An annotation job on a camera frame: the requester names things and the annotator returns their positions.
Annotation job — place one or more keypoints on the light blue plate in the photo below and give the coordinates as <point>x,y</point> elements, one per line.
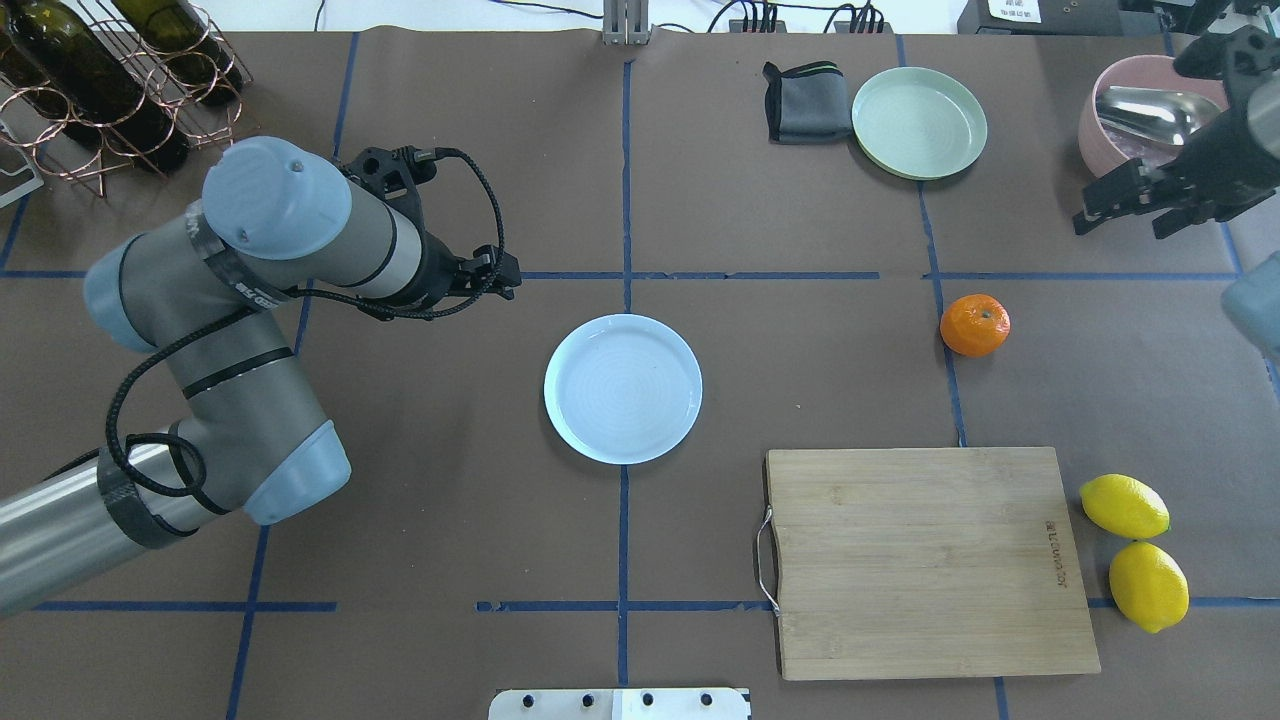
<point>623,389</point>

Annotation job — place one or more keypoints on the copper wire bottle rack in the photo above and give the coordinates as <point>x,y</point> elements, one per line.
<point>42,126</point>

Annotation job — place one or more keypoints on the black power strip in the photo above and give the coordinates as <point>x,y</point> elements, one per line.
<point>844,19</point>

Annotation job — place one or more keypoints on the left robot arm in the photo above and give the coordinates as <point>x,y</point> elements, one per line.
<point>219,417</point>

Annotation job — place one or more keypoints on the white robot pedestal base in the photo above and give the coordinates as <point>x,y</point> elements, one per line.
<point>623,703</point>

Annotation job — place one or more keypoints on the dark wine bottle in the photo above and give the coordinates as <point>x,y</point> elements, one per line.
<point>16,69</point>
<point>79,65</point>
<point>187,47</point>

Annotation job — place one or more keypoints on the steel ice scoop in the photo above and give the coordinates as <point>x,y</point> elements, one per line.
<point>1162,116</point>

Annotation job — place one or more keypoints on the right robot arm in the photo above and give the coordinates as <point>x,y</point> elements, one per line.
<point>1224,170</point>

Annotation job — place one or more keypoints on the aluminium frame post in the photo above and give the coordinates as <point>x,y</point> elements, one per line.
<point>626,22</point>

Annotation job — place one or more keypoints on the dark grey folded cloth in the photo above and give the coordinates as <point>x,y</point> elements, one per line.
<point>807,104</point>

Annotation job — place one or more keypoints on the yellow lemon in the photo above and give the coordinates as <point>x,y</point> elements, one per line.
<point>1148,587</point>
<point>1125,506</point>

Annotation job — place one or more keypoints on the upper yellow lemon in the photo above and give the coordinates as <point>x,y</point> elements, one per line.
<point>1148,587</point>

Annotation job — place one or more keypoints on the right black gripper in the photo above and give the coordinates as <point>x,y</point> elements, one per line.
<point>1212,168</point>

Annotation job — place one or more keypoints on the light green plate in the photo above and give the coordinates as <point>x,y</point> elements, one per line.
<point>918,123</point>

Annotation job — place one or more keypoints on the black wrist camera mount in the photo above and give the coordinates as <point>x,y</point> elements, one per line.
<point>393,175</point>

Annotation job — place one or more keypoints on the bamboo cutting board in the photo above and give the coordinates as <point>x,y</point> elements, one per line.
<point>923,563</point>

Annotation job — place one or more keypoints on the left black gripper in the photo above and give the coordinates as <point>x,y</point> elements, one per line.
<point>436,274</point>

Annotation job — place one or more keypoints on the orange mandarin fruit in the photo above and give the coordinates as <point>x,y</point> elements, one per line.
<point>975,325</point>

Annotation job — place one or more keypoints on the lower yellow lemon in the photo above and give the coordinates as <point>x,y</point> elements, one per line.
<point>1125,506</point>

